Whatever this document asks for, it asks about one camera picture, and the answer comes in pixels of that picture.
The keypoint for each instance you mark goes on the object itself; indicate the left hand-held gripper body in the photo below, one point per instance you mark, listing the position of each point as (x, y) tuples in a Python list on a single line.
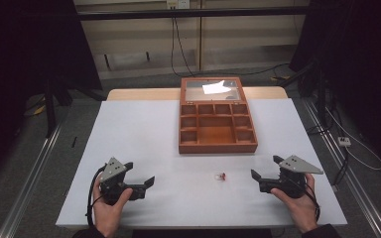
[(111, 172)]

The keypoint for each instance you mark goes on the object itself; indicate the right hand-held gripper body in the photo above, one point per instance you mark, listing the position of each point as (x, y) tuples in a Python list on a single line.
[(291, 180)]

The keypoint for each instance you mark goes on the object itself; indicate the wooden jewelry box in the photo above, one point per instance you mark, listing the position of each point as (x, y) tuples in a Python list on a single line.
[(216, 129)]

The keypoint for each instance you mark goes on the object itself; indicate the person's right hand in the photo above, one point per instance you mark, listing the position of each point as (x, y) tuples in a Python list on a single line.
[(299, 208)]

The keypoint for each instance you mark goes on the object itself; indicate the person's left hand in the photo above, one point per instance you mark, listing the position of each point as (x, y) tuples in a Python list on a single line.
[(107, 213)]

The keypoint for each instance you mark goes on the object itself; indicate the white table cover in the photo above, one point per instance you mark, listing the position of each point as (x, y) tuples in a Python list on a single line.
[(152, 139)]

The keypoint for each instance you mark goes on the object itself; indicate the small black floor object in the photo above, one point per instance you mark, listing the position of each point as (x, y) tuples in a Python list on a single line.
[(74, 142)]

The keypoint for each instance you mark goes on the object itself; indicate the white power strip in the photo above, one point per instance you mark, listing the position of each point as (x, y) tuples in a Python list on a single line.
[(344, 141)]

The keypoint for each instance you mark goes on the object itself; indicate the wooden table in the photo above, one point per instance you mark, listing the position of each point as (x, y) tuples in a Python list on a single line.
[(139, 94)]

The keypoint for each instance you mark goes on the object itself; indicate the black metal stand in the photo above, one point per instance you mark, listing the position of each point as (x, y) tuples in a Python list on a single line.
[(49, 112), (320, 95)]

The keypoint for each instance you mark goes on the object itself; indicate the black curtain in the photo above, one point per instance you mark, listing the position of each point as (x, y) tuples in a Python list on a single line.
[(20, 66), (363, 66)]

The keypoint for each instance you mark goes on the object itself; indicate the black horizontal bar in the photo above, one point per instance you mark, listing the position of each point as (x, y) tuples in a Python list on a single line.
[(178, 14)]

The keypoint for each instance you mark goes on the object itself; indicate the metal floor rail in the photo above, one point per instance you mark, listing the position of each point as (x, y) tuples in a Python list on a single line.
[(354, 185), (29, 185)]

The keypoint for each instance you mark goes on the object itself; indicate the white wall outlet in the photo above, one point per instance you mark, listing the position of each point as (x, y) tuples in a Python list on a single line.
[(178, 3)]

